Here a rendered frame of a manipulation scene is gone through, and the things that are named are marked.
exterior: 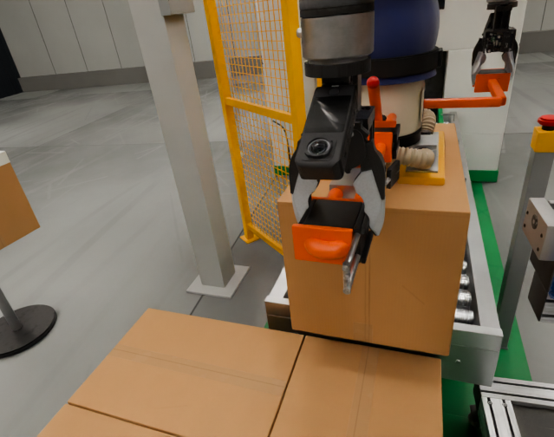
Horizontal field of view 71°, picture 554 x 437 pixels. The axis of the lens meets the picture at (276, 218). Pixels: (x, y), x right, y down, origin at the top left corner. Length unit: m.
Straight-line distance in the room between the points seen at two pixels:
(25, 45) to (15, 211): 11.79
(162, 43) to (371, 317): 1.44
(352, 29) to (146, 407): 1.07
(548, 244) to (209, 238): 1.64
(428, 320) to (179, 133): 1.44
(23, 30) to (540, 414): 13.53
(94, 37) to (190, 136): 10.43
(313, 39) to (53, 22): 12.64
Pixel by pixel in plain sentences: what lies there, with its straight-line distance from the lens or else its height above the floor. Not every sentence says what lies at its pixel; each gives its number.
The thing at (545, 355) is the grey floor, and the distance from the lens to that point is 2.14.
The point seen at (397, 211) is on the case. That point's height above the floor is 1.07.
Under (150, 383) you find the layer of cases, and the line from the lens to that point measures 1.28.
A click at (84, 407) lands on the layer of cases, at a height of 0.54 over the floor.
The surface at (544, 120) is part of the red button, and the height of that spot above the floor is 1.03.
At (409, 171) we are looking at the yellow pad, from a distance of 0.95.
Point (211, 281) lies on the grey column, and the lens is 2.39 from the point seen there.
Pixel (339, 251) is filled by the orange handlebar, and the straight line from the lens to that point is 0.46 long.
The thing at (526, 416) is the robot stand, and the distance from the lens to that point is 1.63.
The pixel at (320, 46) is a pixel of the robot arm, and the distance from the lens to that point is 0.42.
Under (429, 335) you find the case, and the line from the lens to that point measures 1.03.
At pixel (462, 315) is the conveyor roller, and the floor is 0.55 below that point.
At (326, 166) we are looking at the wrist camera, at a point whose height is 1.33.
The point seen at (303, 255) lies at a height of 1.19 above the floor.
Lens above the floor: 1.46
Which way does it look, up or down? 29 degrees down
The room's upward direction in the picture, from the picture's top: 7 degrees counter-clockwise
